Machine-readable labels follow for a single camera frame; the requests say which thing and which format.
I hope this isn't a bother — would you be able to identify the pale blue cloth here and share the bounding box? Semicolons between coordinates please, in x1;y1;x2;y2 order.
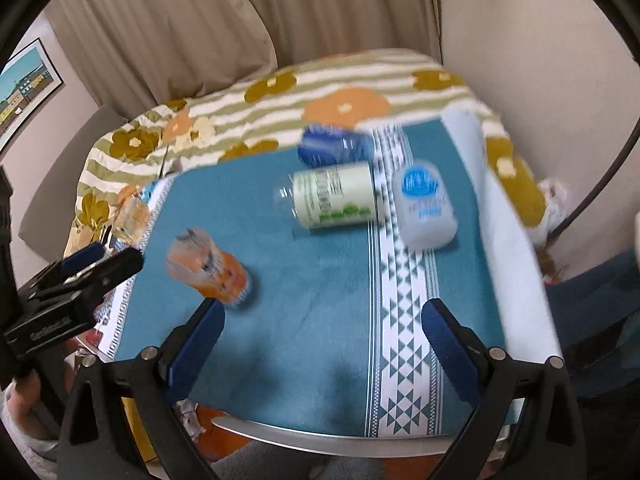
440;109;565;361

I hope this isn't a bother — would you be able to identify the person's left hand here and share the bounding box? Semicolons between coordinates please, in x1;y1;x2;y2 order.
2;372;57;441

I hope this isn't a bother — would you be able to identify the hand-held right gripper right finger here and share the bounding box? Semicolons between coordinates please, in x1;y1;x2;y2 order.
421;298;587;480

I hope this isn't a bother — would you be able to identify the framed wall picture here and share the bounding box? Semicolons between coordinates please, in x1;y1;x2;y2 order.
0;37;67;153

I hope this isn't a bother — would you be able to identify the dark teal fabric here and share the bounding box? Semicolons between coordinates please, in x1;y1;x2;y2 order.
545;250;640;401

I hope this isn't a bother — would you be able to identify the dark blue label cup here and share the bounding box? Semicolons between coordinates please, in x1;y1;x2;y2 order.
297;125;377;168

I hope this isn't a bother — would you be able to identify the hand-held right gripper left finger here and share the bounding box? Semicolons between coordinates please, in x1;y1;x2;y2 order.
59;299;227;480

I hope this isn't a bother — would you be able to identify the green label clear cup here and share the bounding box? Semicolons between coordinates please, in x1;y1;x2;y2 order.
274;161;380;233

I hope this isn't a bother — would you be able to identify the beige curtain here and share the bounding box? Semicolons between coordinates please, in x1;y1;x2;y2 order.
45;0;445;117

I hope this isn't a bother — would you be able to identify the black curved tube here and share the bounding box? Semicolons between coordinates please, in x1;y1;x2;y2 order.
545;120;640;248

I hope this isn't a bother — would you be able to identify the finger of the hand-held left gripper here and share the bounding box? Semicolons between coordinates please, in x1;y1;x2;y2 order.
27;248;145;306
60;244;110;277

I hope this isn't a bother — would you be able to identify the white cup light blue label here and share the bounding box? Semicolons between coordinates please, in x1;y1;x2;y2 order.
390;159;460;251

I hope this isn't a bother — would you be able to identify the white plastic bag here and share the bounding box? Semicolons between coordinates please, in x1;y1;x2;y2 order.
530;177;576;246

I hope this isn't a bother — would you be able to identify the teal patterned towel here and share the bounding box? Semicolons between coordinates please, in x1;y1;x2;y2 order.
102;119;507;438

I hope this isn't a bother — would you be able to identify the small clear glass cup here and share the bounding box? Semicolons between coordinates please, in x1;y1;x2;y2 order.
114;194;152;241

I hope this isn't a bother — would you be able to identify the floral striped blanket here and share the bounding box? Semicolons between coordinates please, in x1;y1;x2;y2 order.
74;48;548;261

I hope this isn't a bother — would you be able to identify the crumpled grey paper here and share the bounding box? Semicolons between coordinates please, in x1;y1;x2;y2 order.
177;400;211;443

